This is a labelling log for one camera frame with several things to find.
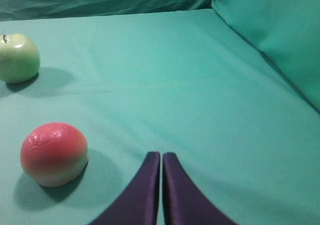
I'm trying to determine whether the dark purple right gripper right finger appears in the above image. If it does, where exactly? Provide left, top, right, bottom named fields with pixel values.
left=162, top=152, right=235, bottom=225

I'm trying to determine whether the green apple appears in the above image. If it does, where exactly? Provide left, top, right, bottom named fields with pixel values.
left=0, top=33, right=41, bottom=84

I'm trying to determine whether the green tablecloth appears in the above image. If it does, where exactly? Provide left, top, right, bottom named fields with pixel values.
left=0, top=9, right=320, bottom=225

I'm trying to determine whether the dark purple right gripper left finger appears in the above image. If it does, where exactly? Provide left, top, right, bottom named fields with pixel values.
left=91, top=151, right=161, bottom=225

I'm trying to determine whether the green backdrop curtain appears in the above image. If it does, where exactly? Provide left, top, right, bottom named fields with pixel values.
left=0, top=0, right=320, bottom=109

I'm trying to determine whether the pink and cream bread bun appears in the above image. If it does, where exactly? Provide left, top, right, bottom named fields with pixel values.
left=20, top=122, right=88, bottom=188

